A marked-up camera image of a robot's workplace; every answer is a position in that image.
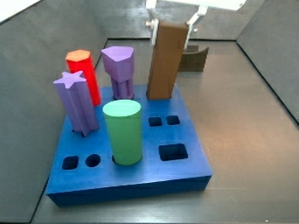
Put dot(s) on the brown arch object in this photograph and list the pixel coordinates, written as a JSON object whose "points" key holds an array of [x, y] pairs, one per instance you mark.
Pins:
{"points": [[166, 59]]}

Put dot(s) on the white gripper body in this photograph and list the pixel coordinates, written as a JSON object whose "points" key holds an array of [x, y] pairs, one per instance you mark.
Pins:
{"points": [[219, 4]]}

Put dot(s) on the black curved fixture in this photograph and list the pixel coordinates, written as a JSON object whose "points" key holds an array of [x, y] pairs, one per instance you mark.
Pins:
{"points": [[194, 59]]}

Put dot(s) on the purple pentagon peg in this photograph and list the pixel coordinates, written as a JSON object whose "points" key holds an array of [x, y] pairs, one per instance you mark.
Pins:
{"points": [[119, 64]]}

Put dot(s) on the blue shape-sorter base block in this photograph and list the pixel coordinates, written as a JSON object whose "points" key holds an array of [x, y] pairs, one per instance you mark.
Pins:
{"points": [[86, 176]]}

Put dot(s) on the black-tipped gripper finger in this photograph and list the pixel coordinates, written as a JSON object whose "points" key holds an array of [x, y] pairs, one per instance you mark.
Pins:
{"points": [[153, 24]]}

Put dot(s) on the green cylinder peg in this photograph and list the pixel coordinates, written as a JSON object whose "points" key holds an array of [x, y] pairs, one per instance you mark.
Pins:
{"points": [[123, 119]]}

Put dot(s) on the purple star peg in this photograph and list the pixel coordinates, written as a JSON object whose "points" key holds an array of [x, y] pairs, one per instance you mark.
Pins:
{"points": [[75, 97]]}

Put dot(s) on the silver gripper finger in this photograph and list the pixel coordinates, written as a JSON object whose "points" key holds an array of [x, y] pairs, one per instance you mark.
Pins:
{"points": [[195, 19]]}

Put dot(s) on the red hexagonal peg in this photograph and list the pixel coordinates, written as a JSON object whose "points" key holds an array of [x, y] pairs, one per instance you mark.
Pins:
{"points": [[79, 61]]}

